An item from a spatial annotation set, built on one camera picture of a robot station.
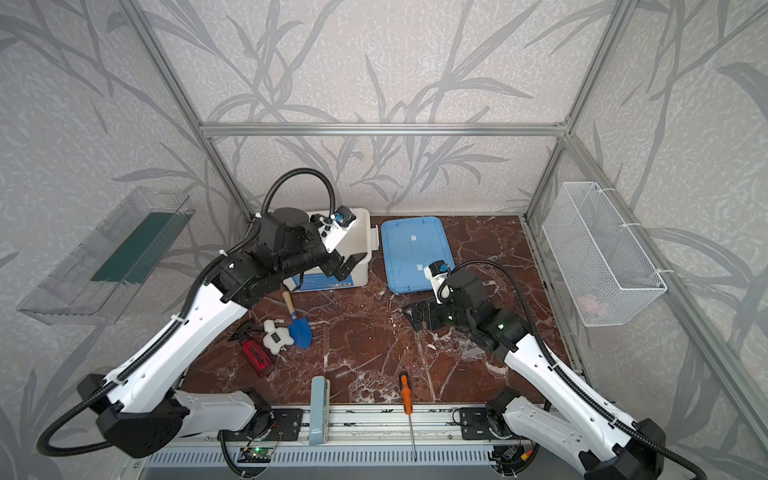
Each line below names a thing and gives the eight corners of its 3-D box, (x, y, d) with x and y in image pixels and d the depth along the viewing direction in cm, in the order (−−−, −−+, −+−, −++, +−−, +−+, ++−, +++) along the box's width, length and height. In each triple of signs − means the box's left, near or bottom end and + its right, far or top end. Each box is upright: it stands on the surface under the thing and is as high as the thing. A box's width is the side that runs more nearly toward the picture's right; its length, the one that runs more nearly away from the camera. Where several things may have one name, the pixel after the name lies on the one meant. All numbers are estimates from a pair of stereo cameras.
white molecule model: (272, 357, 86) (267, 352, 83) (259, 332, 91) (254, 326, 88) (295, 342, 89) (291, 337, 86) (281, 318, 94) (277, 312, 91)
